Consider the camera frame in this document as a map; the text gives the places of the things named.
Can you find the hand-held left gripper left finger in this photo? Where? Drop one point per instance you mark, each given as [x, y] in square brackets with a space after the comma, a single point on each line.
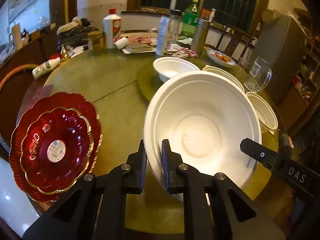
[143, 166]

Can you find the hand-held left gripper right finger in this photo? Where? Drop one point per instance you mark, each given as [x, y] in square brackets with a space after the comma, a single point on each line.
[165, 166]

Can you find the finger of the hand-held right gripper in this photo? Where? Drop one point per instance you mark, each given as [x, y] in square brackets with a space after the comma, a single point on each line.
[260, 154]

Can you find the large white foam bowl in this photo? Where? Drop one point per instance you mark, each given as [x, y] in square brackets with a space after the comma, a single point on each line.
[200, 110]

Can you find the large red scalloped plate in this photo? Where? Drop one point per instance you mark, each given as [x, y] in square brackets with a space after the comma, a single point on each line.
[82, 106]

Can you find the beige plastic bowl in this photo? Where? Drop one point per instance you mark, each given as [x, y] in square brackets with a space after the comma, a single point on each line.
[263, 110]
[225, 73]

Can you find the small red scalloped plate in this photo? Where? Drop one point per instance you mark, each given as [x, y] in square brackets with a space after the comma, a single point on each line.
[47, 135]

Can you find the glass beer mug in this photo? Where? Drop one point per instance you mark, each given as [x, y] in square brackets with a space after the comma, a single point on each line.
[258, 73]

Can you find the small drinking glass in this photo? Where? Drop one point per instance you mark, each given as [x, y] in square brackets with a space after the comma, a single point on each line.
[243, 63]

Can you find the small white foam bowl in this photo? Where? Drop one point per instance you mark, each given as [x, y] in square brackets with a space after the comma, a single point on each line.
[172, 66]

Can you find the blue-rimmed plate with snacks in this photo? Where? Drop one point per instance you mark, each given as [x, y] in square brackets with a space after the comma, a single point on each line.
[221, 58]

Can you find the grey refrigerator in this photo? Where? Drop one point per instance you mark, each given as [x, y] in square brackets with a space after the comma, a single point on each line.
[280, 45]

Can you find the pile of snack wrappers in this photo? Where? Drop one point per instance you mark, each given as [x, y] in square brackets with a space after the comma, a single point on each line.
[185, 52]

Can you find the stack of books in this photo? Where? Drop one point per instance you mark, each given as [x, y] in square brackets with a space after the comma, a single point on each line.
[138, 48]

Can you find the wooden chair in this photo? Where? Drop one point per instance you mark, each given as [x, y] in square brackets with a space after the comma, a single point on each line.
[236, 38]

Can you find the white paper roll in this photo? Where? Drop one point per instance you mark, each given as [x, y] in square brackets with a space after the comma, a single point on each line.
[122, 42]

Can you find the pink food packet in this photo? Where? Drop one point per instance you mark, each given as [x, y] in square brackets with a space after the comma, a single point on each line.
[138, 39]

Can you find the silver spray can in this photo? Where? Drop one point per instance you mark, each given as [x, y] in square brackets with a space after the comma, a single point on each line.
[162, 35]

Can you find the steel thermos flask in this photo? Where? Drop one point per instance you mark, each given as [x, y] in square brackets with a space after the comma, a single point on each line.
[200, 36]

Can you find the glass jar gold lid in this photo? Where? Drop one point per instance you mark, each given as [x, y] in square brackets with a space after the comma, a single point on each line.
[96, 40]

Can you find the small gold bottle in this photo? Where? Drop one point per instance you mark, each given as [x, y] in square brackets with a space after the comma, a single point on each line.
[64, 53]

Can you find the white drink bottle green label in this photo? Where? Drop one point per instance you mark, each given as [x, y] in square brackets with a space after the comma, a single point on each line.
[45, 67]

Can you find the white liquor bottle red cap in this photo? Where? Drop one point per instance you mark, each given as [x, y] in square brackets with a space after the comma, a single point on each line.
[111, 30]

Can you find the clear bottle black cap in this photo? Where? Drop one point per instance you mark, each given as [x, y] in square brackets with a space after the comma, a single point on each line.
[175, 26]

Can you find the small white bottle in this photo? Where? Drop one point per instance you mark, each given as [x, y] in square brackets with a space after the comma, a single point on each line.
[212, 14]

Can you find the green soda bottle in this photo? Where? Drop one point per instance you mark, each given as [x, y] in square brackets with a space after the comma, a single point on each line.
[190, 20]

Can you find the red box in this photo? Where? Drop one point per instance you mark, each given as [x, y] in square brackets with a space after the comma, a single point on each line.
[205, 14]

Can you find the wrapped packet on windowsill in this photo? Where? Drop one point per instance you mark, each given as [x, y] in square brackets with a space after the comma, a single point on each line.
[149, 10]

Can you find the multicoloured hula hoop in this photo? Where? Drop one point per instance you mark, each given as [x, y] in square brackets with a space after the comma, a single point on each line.
[15, 72]

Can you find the wooden sideboard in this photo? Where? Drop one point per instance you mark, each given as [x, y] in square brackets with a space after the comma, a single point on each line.
[30, 47]

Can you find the white plastic film roll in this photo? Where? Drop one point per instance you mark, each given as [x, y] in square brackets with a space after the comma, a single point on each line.
[173, 2]

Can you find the white tumbler with lid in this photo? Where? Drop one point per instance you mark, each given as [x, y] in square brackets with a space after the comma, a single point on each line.
[17, 37]

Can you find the wall socket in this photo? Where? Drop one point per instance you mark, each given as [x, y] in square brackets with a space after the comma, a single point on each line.
[259, 26]

